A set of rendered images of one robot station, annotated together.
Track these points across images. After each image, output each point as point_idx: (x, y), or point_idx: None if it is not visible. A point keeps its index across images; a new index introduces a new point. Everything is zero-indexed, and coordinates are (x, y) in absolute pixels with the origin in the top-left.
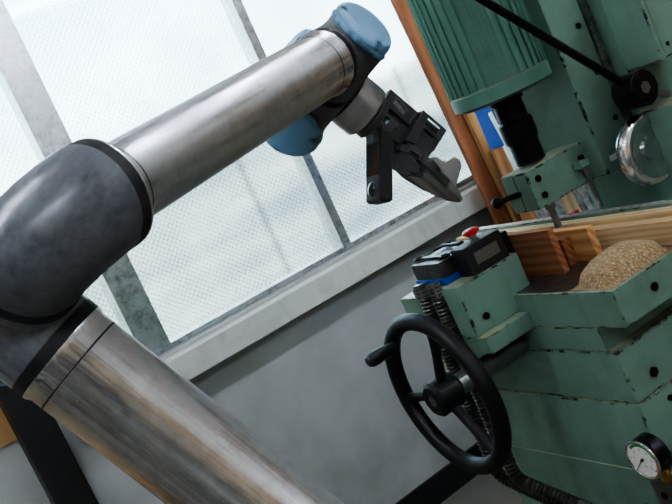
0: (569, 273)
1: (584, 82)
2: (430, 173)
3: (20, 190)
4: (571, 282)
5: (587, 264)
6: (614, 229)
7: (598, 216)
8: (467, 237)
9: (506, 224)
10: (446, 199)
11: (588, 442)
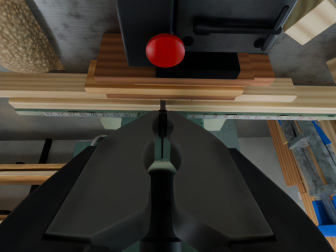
0: (94, 32)
1: None
2: (44, 222)
3: None
4: (50, 5)
5: (93, 50)
6: (78, 90)
7: (121, 109)
8: (329, 107)
9: (265, 117)
10: (169, 114)
11: None
